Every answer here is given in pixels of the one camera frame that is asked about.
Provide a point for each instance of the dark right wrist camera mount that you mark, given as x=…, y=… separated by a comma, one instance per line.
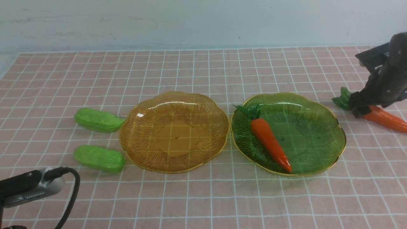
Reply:
x=374, y=57

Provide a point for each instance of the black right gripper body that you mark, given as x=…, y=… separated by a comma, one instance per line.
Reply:
x=387, y=84

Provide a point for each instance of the amber ribbed plastic plate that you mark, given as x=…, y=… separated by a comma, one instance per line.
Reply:
x=174, y=132

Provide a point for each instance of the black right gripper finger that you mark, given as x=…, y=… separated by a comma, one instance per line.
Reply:
x=360, y=111
x=358, y=99

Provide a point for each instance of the green ribbed plastic plate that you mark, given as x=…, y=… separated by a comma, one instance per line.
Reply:
x=309, y=133

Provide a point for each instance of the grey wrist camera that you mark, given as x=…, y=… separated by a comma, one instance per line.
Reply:
x=31, y=186

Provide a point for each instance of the orange toy carrot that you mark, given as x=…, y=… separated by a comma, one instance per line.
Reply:
x=377, y=115
x=263, y=132

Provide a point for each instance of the green toy cucumber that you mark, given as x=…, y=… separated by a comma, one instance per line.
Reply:
x=99, y=158
x=99, y=121

